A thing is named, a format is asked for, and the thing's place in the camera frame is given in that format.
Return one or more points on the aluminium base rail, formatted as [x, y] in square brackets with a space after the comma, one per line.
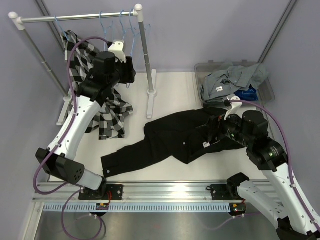
[144, 197]

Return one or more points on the grey shirt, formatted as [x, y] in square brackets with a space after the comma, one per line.
[227, 78]

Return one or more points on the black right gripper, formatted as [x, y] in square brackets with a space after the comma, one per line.
[222, 123]

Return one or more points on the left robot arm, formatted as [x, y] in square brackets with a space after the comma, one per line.
[58, 159]

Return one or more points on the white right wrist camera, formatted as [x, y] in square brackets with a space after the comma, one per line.
[233, 104]

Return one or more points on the white clothes rack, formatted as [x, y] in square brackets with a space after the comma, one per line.
[20, 22]

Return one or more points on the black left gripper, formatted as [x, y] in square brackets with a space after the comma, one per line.
[129, 72]

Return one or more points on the light blue hanger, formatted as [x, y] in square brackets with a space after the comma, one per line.
[105, 32]
[133, 32]
[61, 29]
[124, 31]

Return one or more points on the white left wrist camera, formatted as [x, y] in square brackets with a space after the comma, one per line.
[117, 48]

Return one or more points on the blue plaid shirt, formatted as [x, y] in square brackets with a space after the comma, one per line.
[249, 95]

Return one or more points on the black white checked shirt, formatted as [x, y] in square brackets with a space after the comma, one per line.
[110, 120]

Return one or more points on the clear grey plastic bin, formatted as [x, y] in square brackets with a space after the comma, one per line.
[265, 92]

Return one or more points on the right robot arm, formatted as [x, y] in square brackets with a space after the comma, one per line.
[293, 217]

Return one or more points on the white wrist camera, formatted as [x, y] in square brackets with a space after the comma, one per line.
[117, 48]
[233, 104]

